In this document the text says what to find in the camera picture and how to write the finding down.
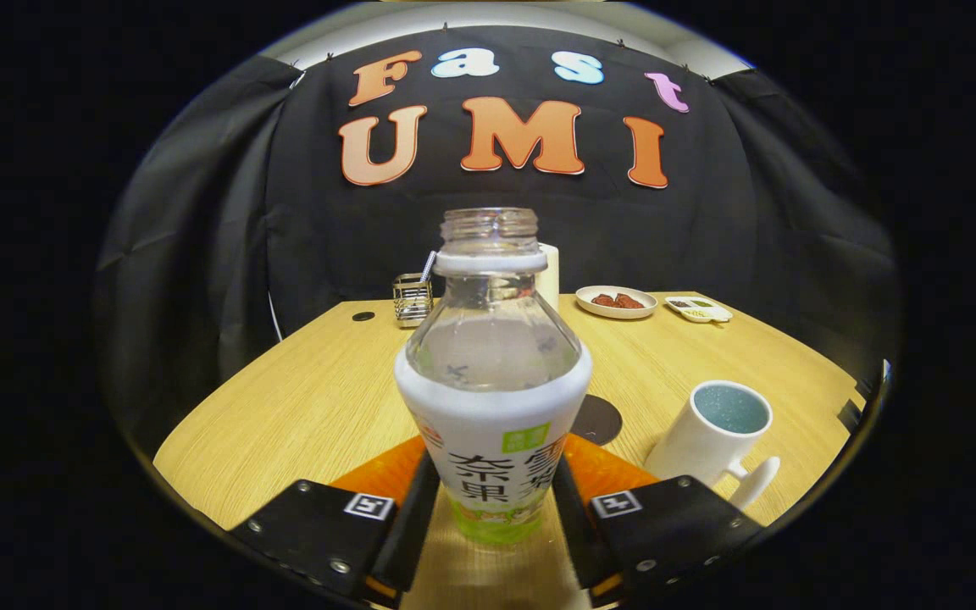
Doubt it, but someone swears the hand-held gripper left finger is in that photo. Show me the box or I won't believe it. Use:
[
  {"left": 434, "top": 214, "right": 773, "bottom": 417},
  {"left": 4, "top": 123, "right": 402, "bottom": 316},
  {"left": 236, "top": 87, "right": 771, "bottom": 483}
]
[{"left": 230, "top": 435, "right": 442, "bottom": 607}]

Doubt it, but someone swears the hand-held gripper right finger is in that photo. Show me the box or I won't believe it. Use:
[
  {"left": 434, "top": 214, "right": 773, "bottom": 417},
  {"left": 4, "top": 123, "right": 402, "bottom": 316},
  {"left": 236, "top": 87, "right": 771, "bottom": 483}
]
[{"left": 549, "top": 432, "right": 764, "bottom": 607}]

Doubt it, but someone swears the dark round coaster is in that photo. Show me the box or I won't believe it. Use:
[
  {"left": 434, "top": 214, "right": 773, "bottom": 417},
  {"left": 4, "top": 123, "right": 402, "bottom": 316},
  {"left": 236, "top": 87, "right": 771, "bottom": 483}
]
[{"left": 570, "top": 394, "right": 623, "bottom": 446}]

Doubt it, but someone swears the clear plastic juice bottle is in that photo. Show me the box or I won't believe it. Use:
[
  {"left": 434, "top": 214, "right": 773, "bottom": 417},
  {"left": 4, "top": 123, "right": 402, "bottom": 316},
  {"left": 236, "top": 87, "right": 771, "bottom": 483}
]
[{"left": 393, "top": 208, "right": 593, "bottom": 545}]

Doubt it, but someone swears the white cup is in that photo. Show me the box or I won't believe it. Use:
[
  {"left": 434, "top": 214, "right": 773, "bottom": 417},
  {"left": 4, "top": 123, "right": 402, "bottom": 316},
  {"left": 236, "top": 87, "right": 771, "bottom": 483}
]
[{"left": 645, "top": 380, "right": 781, "bottom": 511}]

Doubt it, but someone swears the wooden table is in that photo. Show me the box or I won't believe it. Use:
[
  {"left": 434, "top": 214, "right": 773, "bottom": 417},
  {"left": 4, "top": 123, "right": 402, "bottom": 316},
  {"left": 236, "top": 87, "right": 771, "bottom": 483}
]
[{"left": 153, "top": 292, "right": 866, "bottom": 610}]

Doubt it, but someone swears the round white plate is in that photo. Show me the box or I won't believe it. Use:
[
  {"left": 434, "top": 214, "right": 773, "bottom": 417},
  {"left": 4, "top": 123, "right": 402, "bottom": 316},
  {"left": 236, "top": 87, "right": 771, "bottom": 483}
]
[{"left": 575, "top": 286, "right": 658, "bottom": 320}]

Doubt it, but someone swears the divided white dish with beans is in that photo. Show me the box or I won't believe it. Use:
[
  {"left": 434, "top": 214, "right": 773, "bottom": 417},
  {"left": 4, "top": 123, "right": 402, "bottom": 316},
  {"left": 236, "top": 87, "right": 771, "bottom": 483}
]
[{"left": 664, "top": 296, "right": 733, "bottom": 324}]

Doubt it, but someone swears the white toaster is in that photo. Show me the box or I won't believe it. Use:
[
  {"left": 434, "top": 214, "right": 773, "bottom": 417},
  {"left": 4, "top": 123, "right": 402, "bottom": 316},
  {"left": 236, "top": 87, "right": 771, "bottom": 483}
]
[{"left": 536, "top": 243, "right": 560, "bottom": 311}]

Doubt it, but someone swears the black backdrop cloth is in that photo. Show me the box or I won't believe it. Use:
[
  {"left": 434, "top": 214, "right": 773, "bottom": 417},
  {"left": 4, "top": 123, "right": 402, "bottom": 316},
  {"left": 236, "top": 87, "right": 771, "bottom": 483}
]
[{"left": 94, "top": 25, "right": 904, "bottom": 458}]

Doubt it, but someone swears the metal wire utensil holder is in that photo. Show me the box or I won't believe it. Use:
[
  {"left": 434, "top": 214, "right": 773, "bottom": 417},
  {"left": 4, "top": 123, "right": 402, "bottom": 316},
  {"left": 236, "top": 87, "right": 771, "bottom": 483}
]
[{"left": 392, "top": 273, "right": 434, "bottom": 329}]

